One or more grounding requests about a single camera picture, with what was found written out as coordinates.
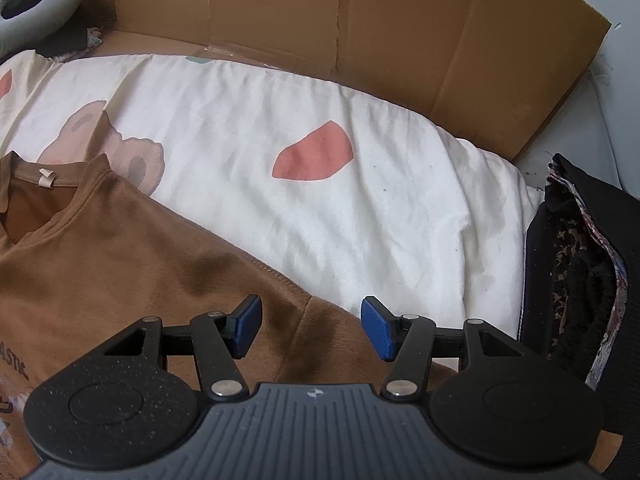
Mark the leopard print cloth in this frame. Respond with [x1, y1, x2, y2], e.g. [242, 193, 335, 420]
[549, 225, 593, 358]

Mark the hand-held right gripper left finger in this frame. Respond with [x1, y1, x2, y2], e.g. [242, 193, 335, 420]
[102, 295, 263, 403]

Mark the cream bear print bedsheet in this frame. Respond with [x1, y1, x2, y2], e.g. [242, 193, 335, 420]
[0, 52, 546, 376]

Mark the brown cardboard sheet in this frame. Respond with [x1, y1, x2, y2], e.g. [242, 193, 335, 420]
[65, 0, 613, 161]

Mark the black garment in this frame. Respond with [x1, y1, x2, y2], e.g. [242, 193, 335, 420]
[517, 152, 640, 476]

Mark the brown printed t-shirt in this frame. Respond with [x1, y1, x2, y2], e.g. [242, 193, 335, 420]
[0, 152, 626, 480]

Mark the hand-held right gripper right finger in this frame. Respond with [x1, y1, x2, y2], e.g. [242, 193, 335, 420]
[361, 296, 543, 403]

